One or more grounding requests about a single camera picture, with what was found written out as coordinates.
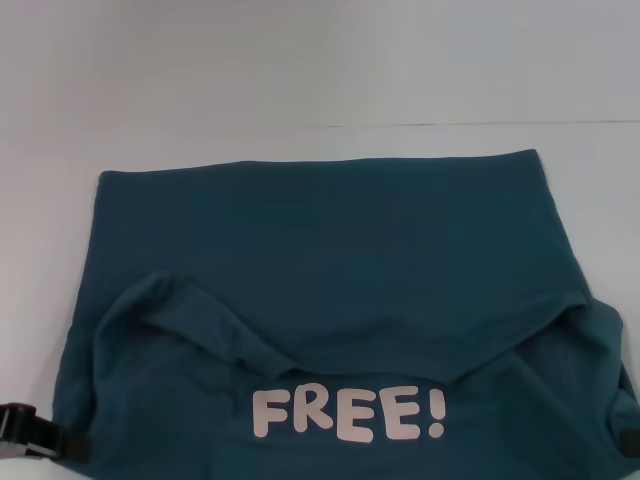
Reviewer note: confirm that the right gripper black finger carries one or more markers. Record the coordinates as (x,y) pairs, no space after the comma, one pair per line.
(632,442)

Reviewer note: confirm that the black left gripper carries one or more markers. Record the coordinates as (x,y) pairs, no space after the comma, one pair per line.
(15,430)

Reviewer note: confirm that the blue shirt with white print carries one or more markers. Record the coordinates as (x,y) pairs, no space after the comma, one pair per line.
(350,300)

